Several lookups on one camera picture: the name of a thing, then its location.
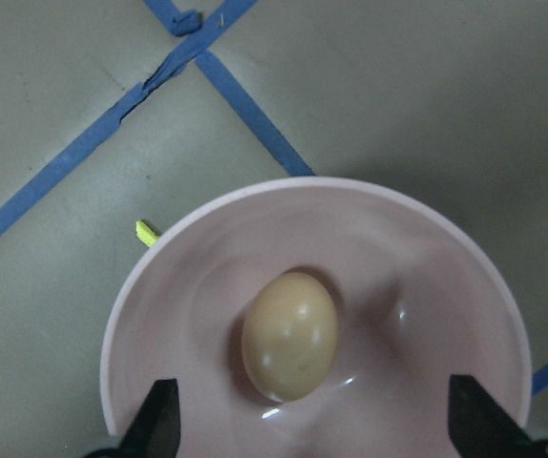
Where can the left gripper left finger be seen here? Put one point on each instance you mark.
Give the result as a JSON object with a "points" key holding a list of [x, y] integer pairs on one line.
{"points": [[155, 430]]}

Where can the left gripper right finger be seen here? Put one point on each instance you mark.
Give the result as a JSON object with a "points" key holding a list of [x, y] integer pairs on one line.
{"points": [[479, 427]]}

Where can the beige egg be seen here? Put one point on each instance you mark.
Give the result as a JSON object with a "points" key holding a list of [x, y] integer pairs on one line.
{"points": [[290, 336]]}

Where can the pink bowl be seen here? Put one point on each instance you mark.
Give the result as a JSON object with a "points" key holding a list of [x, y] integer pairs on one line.
{"points": [[418, 301]]}

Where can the yellow tape scrap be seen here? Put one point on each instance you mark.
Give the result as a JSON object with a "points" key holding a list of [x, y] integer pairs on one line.
{"points": [[146, 234]]}

